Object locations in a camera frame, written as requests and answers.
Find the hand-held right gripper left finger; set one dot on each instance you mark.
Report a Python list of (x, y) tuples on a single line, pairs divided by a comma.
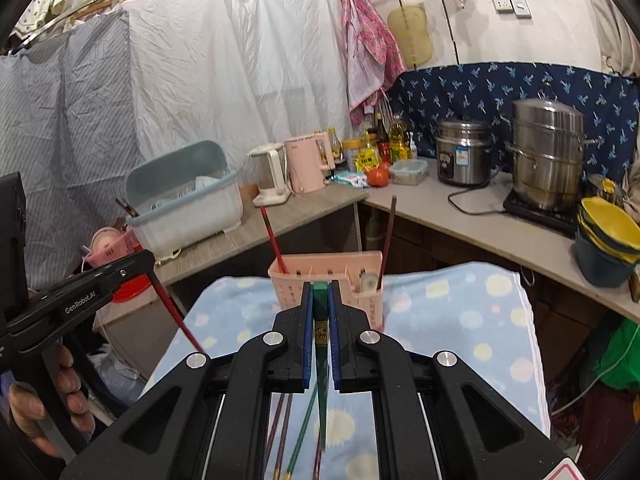
[(309, 340)]

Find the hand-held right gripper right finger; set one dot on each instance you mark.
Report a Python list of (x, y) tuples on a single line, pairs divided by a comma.
[(334, 345)]

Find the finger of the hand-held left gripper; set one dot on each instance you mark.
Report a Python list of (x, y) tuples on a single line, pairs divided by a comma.
[(80, 302)]

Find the green chopstick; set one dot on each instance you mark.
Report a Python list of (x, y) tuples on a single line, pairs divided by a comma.
[(320, 291), (300, 435)]

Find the pink perforated utensil basket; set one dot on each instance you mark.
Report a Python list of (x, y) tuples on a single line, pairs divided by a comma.
[(287, 290)]

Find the white ceramic soup spoon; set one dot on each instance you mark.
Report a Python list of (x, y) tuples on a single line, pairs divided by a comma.
[(370, 282)]

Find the dark red chopstick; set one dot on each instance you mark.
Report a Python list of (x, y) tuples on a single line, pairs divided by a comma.
[(317, 460), (389, 235)]

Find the person's left hand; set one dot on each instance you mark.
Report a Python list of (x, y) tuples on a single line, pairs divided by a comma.
[(67, 375)]

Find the small pink plastic basket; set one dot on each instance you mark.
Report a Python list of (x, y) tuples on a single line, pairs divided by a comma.
[(112, 247)]

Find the brown chopstick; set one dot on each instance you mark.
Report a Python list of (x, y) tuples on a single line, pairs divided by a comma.
[(284, 430), (275, 425)]

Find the grey striped hanging sheet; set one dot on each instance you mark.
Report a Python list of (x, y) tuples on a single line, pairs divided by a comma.
[(65, 135)]

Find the blue planet print tablecloth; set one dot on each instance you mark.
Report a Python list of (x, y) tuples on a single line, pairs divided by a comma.
[(450, 320)]

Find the white dish box grey lid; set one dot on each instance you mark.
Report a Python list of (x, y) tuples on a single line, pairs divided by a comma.
[(190, 220)]

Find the blue tissue pack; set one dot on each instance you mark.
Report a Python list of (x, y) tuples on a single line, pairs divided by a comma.
[(350, 178)]

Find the white electric kettle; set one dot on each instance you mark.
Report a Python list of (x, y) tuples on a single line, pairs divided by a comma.
[(272, 175)]

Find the wooden corner counter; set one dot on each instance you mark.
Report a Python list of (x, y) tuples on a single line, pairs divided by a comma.
[(450, 215)]

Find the pink electric kettle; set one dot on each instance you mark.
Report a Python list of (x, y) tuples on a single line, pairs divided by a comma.
[(305, 165)]

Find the red tomato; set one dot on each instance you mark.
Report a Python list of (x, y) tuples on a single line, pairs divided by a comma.
[(377, 175)]

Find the clear food container green lid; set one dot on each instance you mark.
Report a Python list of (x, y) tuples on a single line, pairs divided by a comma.
[(408, 170)]

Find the cluster of condiment bottles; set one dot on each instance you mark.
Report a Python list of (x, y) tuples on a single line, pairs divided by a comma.
[(382, 145)]

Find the steel rice cooker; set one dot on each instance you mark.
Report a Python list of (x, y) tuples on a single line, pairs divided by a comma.
[(462, 155)]

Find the black induction cooktop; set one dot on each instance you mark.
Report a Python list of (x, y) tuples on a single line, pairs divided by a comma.
[(540, 215)]

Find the white hanging sheet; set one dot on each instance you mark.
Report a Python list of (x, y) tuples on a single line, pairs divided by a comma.
[(225, 70)]

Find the blue floral cloth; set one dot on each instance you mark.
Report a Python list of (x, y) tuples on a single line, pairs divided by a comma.
[(450, 90)]

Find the stainless steel steamer pot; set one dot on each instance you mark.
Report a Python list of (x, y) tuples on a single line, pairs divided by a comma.
[(547, 160)]

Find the stack of yellow teal bowls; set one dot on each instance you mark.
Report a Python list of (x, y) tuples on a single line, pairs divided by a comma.
[(605, 250)]

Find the green plastic bag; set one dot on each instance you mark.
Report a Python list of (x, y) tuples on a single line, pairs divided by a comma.
[(622, 355)]

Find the pink floral garment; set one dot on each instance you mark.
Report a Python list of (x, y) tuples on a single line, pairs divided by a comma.
[(370, 40)]

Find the yellow cutting board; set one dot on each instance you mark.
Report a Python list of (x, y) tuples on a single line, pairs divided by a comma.
[(410, 35)]

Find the beige hanging cloth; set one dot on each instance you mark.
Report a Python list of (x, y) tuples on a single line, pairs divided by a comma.
[(620, 10)]

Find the white wall socket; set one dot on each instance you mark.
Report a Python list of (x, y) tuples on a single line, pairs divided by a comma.
[(512, 4)]

